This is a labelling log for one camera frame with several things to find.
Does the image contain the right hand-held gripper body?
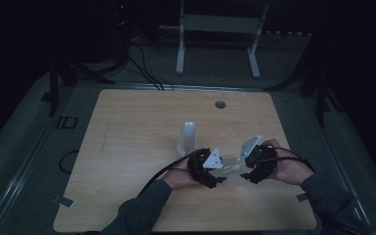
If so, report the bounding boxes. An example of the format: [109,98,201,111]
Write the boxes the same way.
[239,134,278,184]

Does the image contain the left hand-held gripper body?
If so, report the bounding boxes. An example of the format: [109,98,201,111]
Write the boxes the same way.
[187,147,224,190]

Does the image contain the single clear plastic cup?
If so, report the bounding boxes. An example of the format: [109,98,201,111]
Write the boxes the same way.
[220,156,246,175]

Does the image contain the clear plastic bottle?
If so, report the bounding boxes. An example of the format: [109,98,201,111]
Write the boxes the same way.
[175,120,199,159]

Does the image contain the person's left hand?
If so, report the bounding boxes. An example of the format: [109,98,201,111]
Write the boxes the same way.
[162,148,204,190]

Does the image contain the person's right hand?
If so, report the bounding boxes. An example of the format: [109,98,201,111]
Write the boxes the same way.
[260,138,315,186]

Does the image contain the black tripod stand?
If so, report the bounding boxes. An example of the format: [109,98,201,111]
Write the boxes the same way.
[262,65,344,128]
[40,55,116,118]

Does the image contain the white metal stand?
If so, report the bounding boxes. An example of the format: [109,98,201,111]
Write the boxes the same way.
[175,0,270,80]

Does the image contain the dark equipment tower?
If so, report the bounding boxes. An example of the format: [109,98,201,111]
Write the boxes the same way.
[111,0,132,67]

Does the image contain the right hand-held gripper black cable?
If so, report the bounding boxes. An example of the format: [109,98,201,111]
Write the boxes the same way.
[258,146,316,173]

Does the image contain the hand-held gripper black cable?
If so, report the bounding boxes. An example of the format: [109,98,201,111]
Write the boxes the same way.
[258,146,316,173]
[137,149,207,198]

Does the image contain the left hand-held gripper black cable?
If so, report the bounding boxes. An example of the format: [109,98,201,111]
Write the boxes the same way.
[137,149,207,198]

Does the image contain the black floor cables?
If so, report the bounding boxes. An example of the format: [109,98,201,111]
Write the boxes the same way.
[126,42,174,91]

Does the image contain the black looped floor cable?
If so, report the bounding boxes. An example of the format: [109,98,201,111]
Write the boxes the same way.
[58,150,79,174]

